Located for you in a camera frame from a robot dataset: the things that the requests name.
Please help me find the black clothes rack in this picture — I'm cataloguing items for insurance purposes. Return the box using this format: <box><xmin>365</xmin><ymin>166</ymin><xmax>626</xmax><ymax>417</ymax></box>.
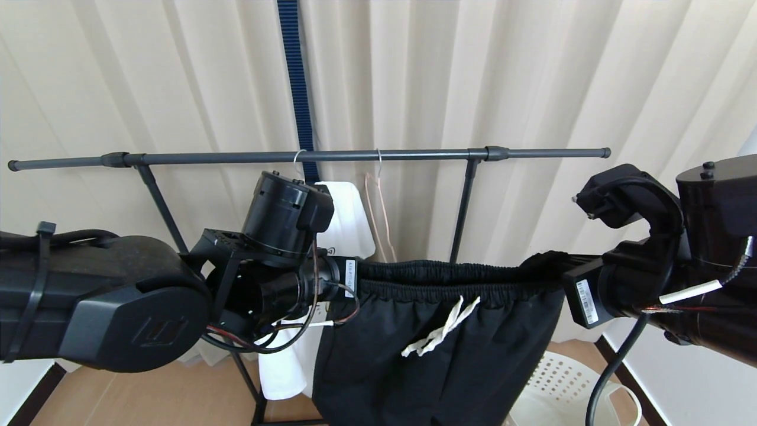
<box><xmin>8</xmin><ymin>146</ymin><xmax>611</xmax><ymax>426</ymax></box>

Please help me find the white laundry basket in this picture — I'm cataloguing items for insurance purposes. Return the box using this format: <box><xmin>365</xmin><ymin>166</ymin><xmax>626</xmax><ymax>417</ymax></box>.
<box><xmin>506</xmin><ymin>351</ymin><xmax>643</xmax><ymax>426</ymax></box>

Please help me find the white printed shirt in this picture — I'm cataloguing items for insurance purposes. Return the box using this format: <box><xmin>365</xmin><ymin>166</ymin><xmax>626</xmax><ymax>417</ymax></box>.
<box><xmin>257</xmin><ymin>181</ymin><xmax>377</xmax><ymax>401</ymax></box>

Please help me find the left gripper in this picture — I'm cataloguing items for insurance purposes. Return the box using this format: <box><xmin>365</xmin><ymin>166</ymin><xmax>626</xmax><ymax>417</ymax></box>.
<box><xmin>308</xmin><ymin>255</ymin><xmax>360</xmax><ymax>304</ymax></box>

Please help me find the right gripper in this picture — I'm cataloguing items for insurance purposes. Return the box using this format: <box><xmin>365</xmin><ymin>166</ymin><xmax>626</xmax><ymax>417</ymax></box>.
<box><xmin>562</xmin><ymin>240</ymin><xmax>682</xmax><ymax>330</ymax></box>

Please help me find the black garment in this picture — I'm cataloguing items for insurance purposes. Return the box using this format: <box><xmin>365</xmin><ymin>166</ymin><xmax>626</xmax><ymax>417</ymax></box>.
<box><xmin>312</xmin><ymin>251</ymin><xmax>573</xmax><ymax>426</ymax></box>

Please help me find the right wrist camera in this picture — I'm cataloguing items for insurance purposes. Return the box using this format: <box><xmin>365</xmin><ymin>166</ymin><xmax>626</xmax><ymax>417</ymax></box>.
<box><xmin>572</xmin><ymin>164</ymin><xmax>685</xmax><ymax>256</ymax></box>

